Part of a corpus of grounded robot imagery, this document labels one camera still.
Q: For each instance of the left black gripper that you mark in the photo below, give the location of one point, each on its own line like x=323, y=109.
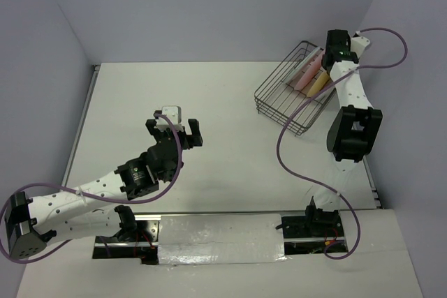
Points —
x=193, y=139

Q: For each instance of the pink plate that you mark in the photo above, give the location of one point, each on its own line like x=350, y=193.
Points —
x=309, y=74

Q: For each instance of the dark wire dish rack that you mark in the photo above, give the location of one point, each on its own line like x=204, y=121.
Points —
x=277, y=100

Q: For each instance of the white blue-rimmed fruit plate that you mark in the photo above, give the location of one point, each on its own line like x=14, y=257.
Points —
x=296, y=70

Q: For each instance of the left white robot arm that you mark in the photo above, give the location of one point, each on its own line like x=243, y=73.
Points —
x=102, y=206

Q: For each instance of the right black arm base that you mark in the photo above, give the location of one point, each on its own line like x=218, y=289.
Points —
x=312, y=232

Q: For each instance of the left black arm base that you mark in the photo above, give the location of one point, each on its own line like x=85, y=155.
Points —
x=137, y=238

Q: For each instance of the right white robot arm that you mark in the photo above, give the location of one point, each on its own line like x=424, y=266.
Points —
x=354, y=130

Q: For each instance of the yellow plate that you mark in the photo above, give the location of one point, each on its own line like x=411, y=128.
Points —
x=319, y=84

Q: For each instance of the silver tape-covered panel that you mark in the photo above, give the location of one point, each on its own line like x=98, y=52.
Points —
x=220, y=239

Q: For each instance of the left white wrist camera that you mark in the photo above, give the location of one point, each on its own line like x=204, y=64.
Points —
x=173, y=113

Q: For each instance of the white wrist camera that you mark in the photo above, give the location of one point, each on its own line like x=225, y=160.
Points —
x=173, y=113
x=359, y=44

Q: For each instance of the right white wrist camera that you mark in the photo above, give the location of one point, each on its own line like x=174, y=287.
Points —
x=359, y=44

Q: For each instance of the aluminium table rail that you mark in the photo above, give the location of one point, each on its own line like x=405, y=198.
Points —
x=92, y=84

